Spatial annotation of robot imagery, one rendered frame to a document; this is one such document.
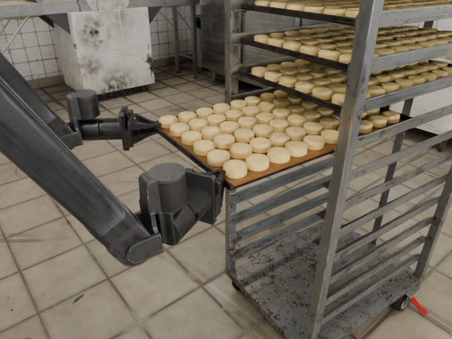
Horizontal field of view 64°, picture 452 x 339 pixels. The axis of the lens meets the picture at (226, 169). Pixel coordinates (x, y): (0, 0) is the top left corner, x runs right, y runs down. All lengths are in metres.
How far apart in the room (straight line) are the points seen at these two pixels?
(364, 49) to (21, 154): 0.60
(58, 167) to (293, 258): 1.27
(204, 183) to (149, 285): 1.13
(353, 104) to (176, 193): 0.42
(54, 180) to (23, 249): 1.63
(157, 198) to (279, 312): 0.94
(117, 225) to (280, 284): 1.05
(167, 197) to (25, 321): 1.28
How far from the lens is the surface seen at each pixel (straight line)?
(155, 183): 0.54
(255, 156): 0.78
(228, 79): 1.13
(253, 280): 1.51
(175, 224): 0.58
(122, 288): 1.74
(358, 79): 0.78
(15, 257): 2.08
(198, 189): 0.64
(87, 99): 0.95
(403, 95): 1.00
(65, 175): 0.49
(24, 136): 0.47
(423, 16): 0.96
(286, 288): 1.49
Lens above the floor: 1.24
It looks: 29 degrees down
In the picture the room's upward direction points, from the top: straight up
